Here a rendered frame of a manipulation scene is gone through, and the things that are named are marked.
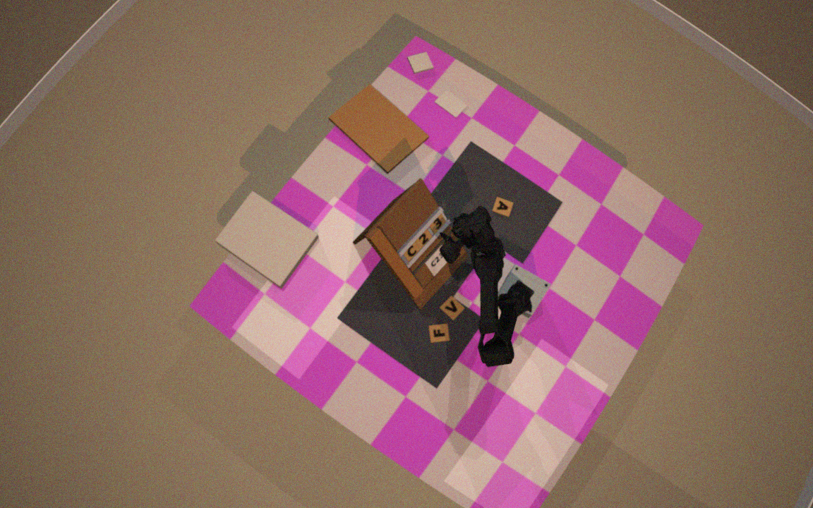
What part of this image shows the cream paper label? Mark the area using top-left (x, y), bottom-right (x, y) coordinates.
top-left (426, 248), bottom-right (447, 276)

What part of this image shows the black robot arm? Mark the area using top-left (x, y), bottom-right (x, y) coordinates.
top-left (452, 213), bottom-right (534, 367)

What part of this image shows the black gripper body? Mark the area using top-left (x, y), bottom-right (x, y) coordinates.
top-left (440, 206), bottom-right (492, 264)

